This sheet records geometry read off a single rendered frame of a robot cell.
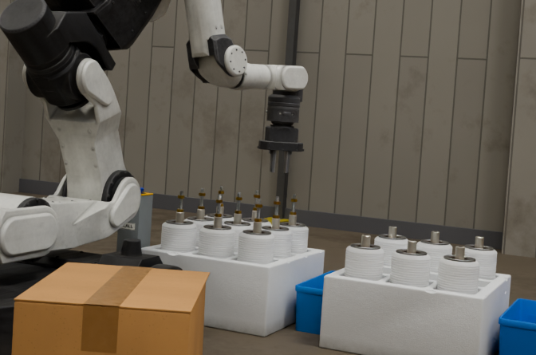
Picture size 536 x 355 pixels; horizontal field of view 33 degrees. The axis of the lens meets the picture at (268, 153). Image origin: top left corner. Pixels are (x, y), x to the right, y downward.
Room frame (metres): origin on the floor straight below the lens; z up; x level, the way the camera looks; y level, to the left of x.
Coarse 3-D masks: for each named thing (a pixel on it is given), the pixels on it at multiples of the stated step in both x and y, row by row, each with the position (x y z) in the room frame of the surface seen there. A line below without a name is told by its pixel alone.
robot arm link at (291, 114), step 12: (276, 108) 2.43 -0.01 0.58; (288, 108) 2.43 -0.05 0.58; (276, 120) 2.43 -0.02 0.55; (288, 120) 2.43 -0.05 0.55; (276, 132) 2.45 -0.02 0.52; (288, 132) 2.45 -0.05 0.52; (264, 144) 2.44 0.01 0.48; (276, 144) 2.44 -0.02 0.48; (288, 144) 2.45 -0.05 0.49; (300, 144) 2.46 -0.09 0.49
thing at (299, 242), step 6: (294, 228) 2.54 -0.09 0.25; (300, 228) 2.54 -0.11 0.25; (306, 228) 2.56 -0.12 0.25; (294, 234) 2.53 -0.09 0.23; (300, 234) 2.54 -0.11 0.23; (306, 234) 2.56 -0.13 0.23; (294, 240) 2.53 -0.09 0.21; (300, 240) 2.54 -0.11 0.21; (306, 240) 2.56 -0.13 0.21; (294, 246) 2.53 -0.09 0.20; (300, 246) 2.54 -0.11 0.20; (306, 246) 2.56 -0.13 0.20; (294, 252) 2.53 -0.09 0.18; (300, 252) 2.54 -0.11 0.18
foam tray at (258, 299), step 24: (168, 264) 2.39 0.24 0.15; (192, 264) 2.36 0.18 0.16; (216, 264) 2.33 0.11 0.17; (240, 264) 2.30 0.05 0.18; (264, 264) 2.30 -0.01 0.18; (288, 264) 2.37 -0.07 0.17; (312, 264) 2.53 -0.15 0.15; (216, 288) 2.32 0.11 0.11; (240, 288) 2.30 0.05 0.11; (264, 288) 2.27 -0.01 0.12; (288, 288) 2.38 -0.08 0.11; (216, 312) 2.32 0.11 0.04; (240, 312) 2.29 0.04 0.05; (264, 312) 2.27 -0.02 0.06; (288, 312) 2.39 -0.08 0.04; (264, 336) 2.27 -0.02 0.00
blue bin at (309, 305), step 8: (328, 272) 2.59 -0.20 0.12; (312, 280) 2.46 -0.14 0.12; (320, 280) 2.52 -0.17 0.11; (296, 288) 2.36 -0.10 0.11; (304, 288) 2.34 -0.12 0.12; (312, 288) 2.34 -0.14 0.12; (320, 288) 2.53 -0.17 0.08; (304, 296) 2.35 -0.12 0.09; (312, 296) 2.34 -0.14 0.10; (320, 296) 2.33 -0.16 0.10; (296, 304) 2.36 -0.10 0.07; (304, 304) 2.35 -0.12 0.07; (312, 304) 2.34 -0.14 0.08; (320, 304) 2.33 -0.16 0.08; (296, 312) 2.36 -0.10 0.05; (304, 312) 2.35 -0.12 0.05; (312, 312) 2.34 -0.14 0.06; (320, 312) 2.33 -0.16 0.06; (296, 320) 2.36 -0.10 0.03; (304, 320) 2.35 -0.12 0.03; (312, 320) 2.34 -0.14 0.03; (320, 320) 2.33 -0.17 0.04; (296, 328) 2.36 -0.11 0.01; (304, 328) 2.35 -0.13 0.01; (312, 328) 2.34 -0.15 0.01; (320, 328) 2.33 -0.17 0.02
